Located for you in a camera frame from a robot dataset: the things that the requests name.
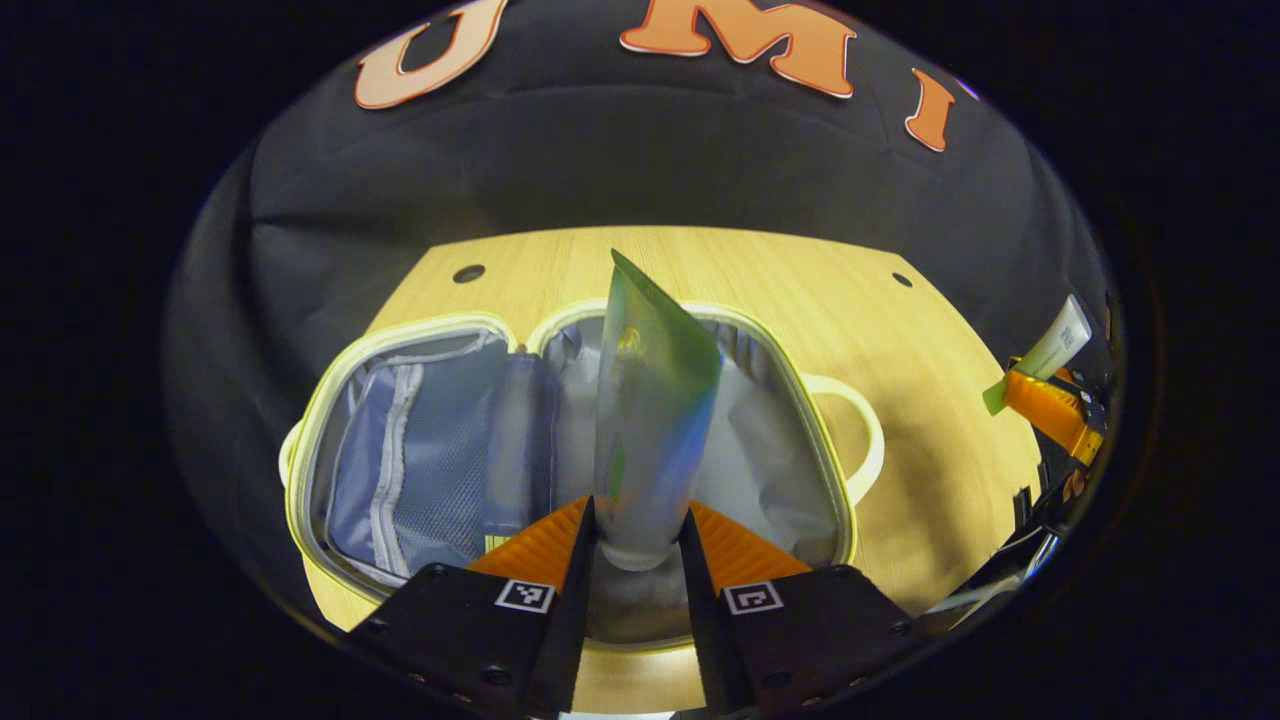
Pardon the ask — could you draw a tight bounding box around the black backdrop cloth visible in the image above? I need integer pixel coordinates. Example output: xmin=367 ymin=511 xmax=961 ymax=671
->
xmin=165 ymin=0 xmax=1116 ymax=601

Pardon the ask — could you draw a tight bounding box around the small white green-capped tube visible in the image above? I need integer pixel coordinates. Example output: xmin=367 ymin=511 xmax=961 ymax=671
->
xmin=982 ymin=295 xmax=1093 ymax=416

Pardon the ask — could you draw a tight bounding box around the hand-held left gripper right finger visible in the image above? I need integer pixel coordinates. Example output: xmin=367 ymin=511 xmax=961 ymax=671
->
xmin=678 ymin=500 xmax=916 ymax=720

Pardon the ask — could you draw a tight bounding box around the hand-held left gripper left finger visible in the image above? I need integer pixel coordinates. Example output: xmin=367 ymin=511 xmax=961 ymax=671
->
xmin=345 ymin=495 xmax=598 ymax=720

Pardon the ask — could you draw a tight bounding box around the translucent green skin care tube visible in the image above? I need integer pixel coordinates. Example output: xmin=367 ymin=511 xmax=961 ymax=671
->
xmin=593 ymin=250 xmax=723 ymax=573

